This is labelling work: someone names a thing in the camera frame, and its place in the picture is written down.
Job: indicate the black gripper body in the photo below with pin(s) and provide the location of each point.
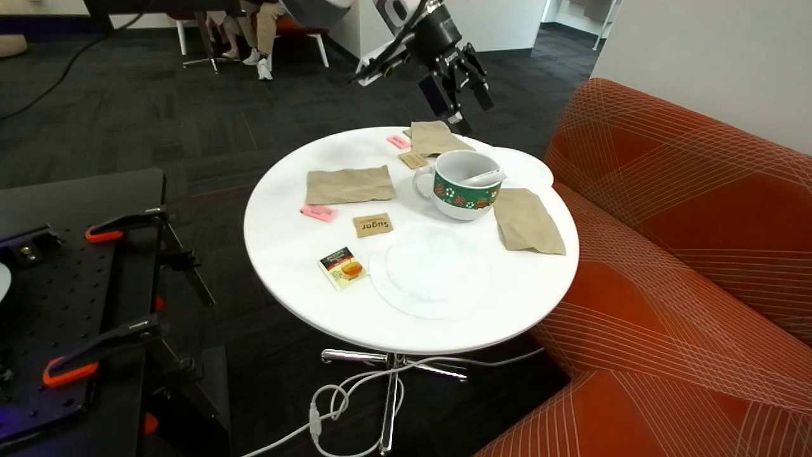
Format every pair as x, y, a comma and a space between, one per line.
440, 38

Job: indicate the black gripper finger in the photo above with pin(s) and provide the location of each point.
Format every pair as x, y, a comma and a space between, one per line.
477, 82
440, 96

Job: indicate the brown paper napkin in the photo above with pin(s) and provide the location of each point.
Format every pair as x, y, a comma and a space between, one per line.
348, 185
435, 138
529, 221

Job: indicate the white cabinet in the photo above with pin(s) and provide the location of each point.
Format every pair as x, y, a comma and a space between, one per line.
497, 20

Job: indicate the pink sweetener packet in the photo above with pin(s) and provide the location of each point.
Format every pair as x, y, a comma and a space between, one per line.
395, 142
318, 214

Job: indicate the brown sugar packet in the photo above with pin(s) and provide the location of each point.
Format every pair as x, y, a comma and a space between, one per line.
373, 224
411, 160

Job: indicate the white mug with green band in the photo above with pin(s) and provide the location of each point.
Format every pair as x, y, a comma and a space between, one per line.
460, 200

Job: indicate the red seat chair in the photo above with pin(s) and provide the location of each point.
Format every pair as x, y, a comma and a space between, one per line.
305, 29

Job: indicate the person legs with white shoes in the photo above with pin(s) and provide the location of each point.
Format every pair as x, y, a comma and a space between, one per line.
257, 42

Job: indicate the black orange tea bag packet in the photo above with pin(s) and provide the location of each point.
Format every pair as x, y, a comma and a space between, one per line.
341, 268

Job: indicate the orange patterned corner sofa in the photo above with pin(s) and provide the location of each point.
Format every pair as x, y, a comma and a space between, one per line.
676, 210

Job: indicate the chrome table base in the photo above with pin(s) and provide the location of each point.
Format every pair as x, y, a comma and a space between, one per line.
350, 355

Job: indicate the black mounting stand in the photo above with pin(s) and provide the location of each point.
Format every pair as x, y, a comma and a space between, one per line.
52, 294

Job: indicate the white chair frame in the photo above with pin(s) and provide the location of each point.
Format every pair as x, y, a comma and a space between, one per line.
196, 42

